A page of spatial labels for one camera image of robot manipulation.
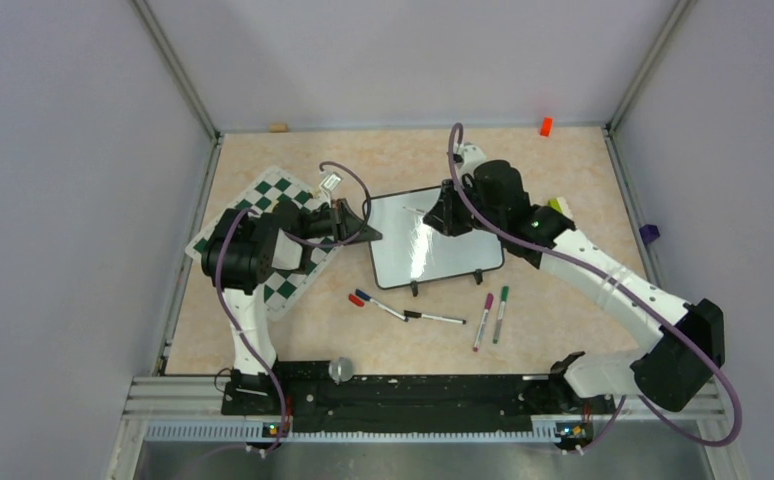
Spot purple block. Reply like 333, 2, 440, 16
639, 224, 661, 246

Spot black cap whiteboard marker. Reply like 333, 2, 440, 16
404, 310, 467, 325

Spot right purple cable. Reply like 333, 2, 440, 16
447, 122, 744, 457

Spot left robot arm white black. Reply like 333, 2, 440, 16
200, 199, 383, 414

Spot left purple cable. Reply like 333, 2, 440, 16
213, 161, 374, 457

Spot blue cap whiteboard marker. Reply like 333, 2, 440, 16
354, 289, 409, 323

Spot grey round knob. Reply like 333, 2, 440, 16
328, 357, 355, 384

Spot white whiteboard black frame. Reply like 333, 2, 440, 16
369, 186, 505, 290

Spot green cap whiteboard marker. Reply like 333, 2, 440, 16
492, 286, 510, 344

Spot wooden block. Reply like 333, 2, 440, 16
268, 123, 289, 133

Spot orange block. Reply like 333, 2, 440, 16
539, 117, 553, 137

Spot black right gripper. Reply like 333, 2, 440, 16
425, 176, 504, 237

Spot purple cable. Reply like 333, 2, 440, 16
447, 122, 744, 457
213, 161, 374, 457

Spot red marker cap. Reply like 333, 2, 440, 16
348, 294, 365, 307

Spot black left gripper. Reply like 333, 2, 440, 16
298, 198, 382, 246

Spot magenta cap whiteboard marker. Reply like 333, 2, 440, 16
472, 293, 494, 352

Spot green and white brick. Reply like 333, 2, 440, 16
547, 197, 573, 218

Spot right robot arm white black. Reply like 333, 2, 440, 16
423, 157, 725, 412

